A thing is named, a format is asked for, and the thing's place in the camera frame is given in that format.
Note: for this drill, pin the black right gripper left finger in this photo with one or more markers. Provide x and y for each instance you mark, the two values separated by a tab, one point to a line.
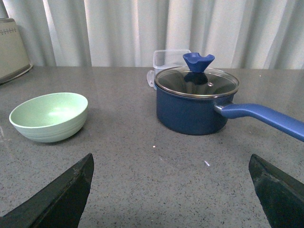
58	205

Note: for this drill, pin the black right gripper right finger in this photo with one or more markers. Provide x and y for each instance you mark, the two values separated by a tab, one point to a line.
281	195

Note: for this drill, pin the green bowl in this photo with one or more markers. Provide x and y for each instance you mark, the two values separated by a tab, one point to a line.
50	118

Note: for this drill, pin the blue saucepan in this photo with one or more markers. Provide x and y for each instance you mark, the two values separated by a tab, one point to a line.
204	109

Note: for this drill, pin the glass lid blue knob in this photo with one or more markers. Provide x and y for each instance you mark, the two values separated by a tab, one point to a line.
196	79

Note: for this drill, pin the cream toaster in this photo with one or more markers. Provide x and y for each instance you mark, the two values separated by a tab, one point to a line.
14	60

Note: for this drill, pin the white curtain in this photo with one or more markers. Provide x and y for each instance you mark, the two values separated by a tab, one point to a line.
266	34

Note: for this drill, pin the clear plastic container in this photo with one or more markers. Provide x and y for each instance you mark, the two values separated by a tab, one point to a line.
164	59

